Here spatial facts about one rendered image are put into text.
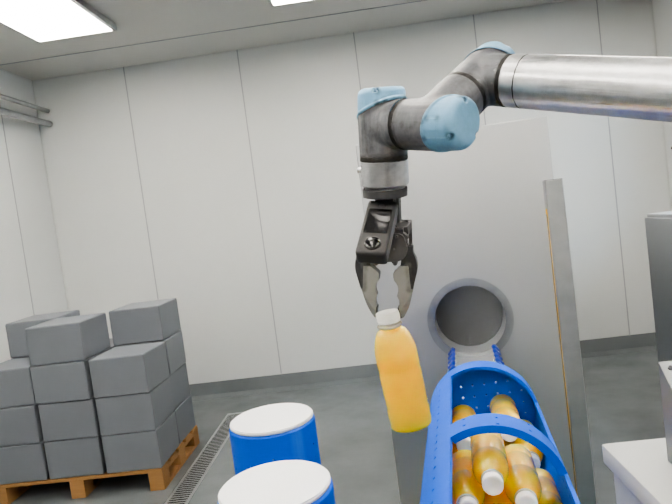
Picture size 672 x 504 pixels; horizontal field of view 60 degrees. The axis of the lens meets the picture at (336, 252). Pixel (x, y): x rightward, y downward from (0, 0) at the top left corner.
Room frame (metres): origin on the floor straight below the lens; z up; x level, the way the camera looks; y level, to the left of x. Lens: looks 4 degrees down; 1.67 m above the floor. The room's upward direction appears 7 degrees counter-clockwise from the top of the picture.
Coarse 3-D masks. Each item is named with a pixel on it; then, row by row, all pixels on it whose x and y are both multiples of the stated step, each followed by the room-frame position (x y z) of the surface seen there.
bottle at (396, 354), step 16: (400, 320) 0.95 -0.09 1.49; (384, 336) 0.92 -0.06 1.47; (400, 336) 0.92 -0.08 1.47; (384, 352) 0.92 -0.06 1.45; (400, 352) 0.91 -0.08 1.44; (416, 352) 0.93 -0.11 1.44; (384, 368) 0.92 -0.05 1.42; (400, 368) 0.91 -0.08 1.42; (416, 368) 0.92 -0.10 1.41; (384, 384) 0.93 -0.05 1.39; (400, 384) 0.91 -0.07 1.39; (416, 384) 0.92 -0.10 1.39; (400, 400) 0.91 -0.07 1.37; (416, 400) 0.91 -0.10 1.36; (400, 416) 0.91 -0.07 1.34; (416, 416) 0.91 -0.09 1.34; (400, 432) 0.92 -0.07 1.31
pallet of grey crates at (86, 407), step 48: (48, 336) 3.85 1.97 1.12; (96, 336) 4.03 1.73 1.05; (144, 336) 4.22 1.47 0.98; (0, 384) 3.88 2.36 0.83; (48, 384) 3.86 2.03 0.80; (96, 384) 3.84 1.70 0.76; (144, 384) 3.81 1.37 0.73; (0, 432) 3.88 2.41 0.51; (48, 432) 3.87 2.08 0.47; (96, 432) 3.84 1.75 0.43; (144, 432) 3.82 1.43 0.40; (192, 432) 4.48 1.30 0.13; (0, 480) 3.89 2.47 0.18; (48, 480) 3.86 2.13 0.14; (96, 480) 4.05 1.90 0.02
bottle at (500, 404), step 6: (498, 396) 1.52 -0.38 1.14; (504, 396) 1.51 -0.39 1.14; (492, 402) 1.51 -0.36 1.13; (498, 402) 1.47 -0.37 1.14; (504, 402) 1.46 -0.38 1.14; (510, 402) 1.47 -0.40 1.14; (492, 408) 1.47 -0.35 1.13; (498, 408) 1.44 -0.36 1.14; (504, 408) 1.42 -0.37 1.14; (510, 408) 1.42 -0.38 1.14; (516, 408) 1.46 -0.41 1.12; (504, 414) 1.39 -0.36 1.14; (510, 414) 1.39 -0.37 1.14; (516, 414) 1.40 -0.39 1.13
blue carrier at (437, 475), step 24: (456, 384) 1.56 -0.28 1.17; (480, 384) 1.55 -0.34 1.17; (504, 384) 1.53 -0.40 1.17; (528, 384) 1.52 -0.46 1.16; (432, 408) 1.44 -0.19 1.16; (480, 408) 1.55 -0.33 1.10; (528, 408) 1.52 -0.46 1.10; (432, 432) 1.25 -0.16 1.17; (456, 432) 1.12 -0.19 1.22; (480, 432) 1.10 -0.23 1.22; (504, 432) 1.09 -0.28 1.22; (528, 432) 1.09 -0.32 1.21; (432, 456) 1.11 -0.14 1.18; (552, 456) 1.07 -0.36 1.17; (432, 480) 1.00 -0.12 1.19
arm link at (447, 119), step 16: (448, 80) 0.84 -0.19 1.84; (464, 80) 0.83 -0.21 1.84; (432, 96) 0.82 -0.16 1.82; (448, 96) 0.80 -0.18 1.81; (464, 96) 0.79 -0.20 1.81; (480, 96) 0.84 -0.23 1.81; (400, 112) 0.83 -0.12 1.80; (416, 112) 0.81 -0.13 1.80; (432, 112) 0.79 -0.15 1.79; (448, 112) 0.77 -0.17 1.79; (464, 112) 0.79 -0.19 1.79; (480, 112) 0.86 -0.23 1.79; (400, 128) 0.83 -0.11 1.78; (416, 128) 0.81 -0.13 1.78; (432, 128) 0.79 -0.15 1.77; (448, 128) 0.78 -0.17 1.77; (464, 128) 0.79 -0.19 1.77; (400, 144) 0.85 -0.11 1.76; (416, 144) 0.83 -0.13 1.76; (432, 144) 0.81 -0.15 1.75; (448, 144) 0.79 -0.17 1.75; (464, 144) 0.80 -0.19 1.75
